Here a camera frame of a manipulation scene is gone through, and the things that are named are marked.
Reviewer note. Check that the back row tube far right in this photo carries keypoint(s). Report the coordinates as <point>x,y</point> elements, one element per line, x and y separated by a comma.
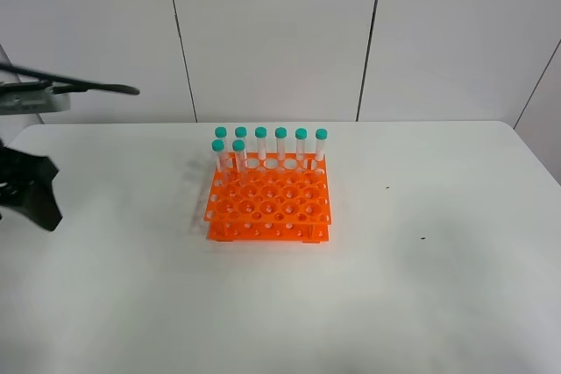
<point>321,137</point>

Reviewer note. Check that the clear test tube green cap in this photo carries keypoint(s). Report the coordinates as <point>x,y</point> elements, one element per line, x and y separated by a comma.
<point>238,147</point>

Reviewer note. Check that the second row tube left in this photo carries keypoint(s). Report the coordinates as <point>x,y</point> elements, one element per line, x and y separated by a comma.
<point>219,149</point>

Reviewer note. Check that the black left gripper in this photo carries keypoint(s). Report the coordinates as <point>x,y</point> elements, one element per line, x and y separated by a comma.
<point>27,187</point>

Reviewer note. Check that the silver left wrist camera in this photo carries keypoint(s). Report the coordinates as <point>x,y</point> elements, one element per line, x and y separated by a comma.
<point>26,98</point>

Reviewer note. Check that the orange test tube rack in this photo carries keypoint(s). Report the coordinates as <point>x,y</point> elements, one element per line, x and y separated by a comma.
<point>276,201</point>

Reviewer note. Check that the back row tube far left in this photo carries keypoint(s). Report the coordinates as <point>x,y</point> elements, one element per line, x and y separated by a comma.
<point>221,133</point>

